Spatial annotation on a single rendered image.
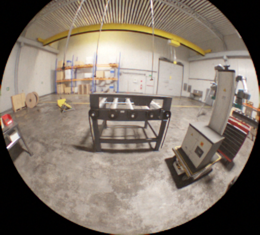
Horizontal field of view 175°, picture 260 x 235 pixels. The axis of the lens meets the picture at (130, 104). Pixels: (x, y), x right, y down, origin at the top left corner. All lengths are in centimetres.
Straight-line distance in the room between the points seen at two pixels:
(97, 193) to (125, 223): 57
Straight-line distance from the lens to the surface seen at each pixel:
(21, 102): 766
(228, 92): 155
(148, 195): 142
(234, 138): 232
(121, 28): 807
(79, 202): 146
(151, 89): 1090
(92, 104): 134
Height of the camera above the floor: 135
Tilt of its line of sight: 16 degrees down
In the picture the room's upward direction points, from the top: 4 degrees clockwise
